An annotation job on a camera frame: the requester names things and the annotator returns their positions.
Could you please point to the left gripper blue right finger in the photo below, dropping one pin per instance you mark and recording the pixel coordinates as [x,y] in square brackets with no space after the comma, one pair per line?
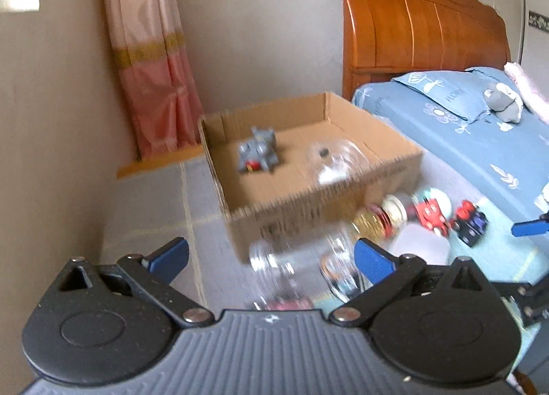
[391,278]

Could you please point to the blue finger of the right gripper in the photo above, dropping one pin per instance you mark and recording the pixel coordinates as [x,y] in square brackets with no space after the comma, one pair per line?
[538,226]

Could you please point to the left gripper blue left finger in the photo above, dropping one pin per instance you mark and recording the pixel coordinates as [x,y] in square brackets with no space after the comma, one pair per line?
[152,275]

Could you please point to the black toy red knobs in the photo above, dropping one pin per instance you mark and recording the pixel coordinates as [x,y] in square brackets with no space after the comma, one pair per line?
[469,223]

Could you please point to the clear case red label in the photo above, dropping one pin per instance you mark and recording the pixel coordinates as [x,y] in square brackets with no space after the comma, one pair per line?
[335,160]

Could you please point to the grey elephant toy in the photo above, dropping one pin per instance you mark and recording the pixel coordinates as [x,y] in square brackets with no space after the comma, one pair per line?
[258,153]

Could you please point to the white plastic box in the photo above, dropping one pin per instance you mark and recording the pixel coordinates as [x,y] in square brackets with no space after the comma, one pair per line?
[416,240]

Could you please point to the small clear round container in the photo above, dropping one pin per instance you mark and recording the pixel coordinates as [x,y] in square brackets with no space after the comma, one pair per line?
[343,277]

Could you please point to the jar of gold beads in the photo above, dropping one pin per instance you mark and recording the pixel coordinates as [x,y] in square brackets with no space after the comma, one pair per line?
[381,222]

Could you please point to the blue floral bed sheet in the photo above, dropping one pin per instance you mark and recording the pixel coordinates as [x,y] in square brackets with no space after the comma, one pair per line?
[507,162]

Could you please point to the mint green round case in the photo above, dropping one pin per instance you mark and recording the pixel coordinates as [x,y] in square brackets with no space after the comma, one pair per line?
[444,202]

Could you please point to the clear plastic jar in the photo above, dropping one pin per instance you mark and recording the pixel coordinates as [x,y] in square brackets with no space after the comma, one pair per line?
[290,267]

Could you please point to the grey plush toy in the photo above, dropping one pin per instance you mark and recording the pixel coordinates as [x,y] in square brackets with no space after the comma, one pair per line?
[504,102]

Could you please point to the open cardboard box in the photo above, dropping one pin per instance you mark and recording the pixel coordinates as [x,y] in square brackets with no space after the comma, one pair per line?
[289,200]

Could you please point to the blue floral pillow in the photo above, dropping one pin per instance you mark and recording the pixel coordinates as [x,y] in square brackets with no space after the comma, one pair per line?
[461,93]

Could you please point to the pink patterned curtain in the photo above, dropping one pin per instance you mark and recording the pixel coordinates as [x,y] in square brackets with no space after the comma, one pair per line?
[160,90]

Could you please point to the wooden bed headboard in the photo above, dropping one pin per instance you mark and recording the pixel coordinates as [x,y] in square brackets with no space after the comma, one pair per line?
[386,38]

